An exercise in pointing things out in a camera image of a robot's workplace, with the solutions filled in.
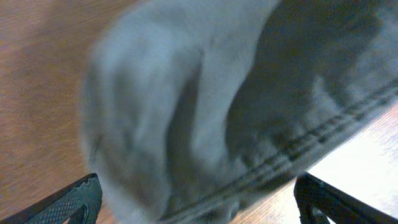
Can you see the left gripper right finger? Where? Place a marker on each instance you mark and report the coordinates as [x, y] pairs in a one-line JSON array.
[[321, 203]]

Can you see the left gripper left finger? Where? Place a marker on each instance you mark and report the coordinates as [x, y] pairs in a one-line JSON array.
[[78, 203]]

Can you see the grey cargo shorts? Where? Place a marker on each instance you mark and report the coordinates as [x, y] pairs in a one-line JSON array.
[[192, 111]]

